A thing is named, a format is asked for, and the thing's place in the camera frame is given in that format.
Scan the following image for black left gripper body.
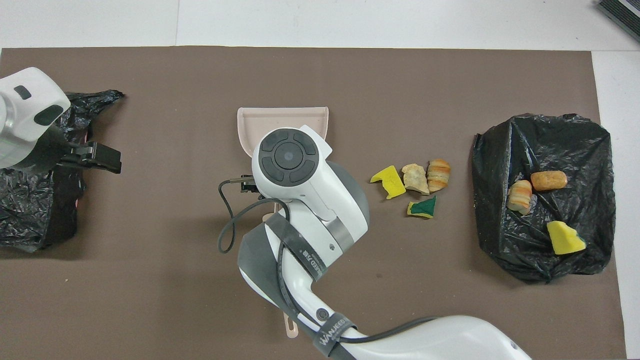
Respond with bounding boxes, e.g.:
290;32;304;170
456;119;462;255
27;126;96;172

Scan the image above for beige plastic dustpan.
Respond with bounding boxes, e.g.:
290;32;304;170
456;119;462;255
237;106;330;160

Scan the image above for notched yellow sponge piece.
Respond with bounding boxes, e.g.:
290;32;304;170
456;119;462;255
370;165;407;200

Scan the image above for beige hand brush black bristles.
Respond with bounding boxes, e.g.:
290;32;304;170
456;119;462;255
262;212;300;339

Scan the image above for pale toy dumpling piece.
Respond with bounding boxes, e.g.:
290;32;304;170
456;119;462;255
401;163;430;196

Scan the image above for green and yellow sponge piece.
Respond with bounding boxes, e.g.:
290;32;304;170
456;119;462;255
406;195;437;219

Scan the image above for striped toy croissant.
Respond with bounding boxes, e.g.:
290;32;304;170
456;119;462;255
427;158;452;193

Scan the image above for brown toy bread roll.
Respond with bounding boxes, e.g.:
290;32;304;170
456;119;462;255
531;170;569;193

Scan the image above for plain yellow sponge piece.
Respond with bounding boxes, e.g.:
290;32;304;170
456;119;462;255
546;220;587;256

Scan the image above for black bag lined open bin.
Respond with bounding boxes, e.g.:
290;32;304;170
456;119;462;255
0;90;125;252

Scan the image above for black bag covered bin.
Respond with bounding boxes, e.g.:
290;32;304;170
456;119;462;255
471;113;617;284

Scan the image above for brown paper table mat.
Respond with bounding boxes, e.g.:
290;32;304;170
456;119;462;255
0;46;627;360

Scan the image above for dark grey ribbed device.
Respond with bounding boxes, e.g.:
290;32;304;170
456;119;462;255
595;0;640;43

